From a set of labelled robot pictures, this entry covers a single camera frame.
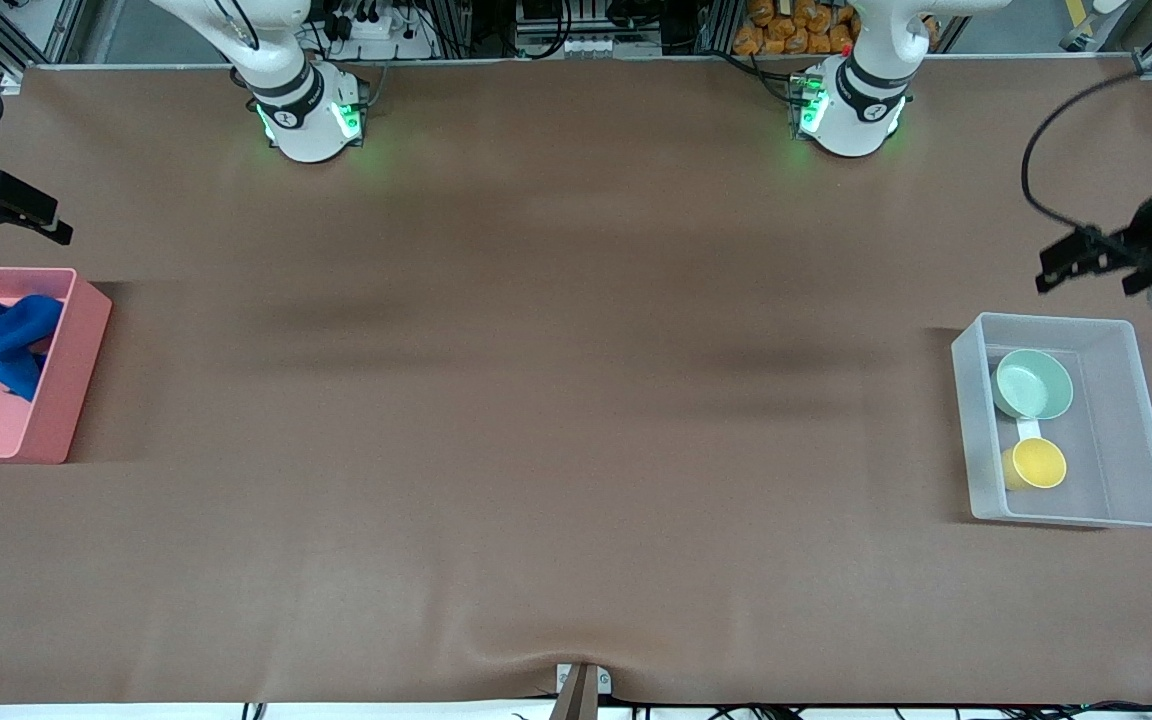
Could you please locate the blue cloth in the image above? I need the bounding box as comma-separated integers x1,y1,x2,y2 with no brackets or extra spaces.
0,294,65,403

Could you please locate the mint green bowl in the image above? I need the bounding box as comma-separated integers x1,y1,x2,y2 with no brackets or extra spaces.
992,348,1075,421

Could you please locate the yellow plastic cup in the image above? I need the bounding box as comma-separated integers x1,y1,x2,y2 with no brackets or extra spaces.
1000,437,1068,492

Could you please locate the clear plastic bin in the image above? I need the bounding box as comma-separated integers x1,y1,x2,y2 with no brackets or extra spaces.
951,312,1152,529

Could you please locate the bag of orange bread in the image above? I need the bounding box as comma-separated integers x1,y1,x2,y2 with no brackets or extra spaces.
733,0,939,57

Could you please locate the white power strip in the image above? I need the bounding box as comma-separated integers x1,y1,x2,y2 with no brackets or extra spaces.
328,0,439,61

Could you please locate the metal table clamp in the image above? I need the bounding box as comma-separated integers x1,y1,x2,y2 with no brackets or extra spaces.
555,663,613,720

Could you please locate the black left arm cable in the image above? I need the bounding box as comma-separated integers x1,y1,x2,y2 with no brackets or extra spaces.
1021,68,1152,239

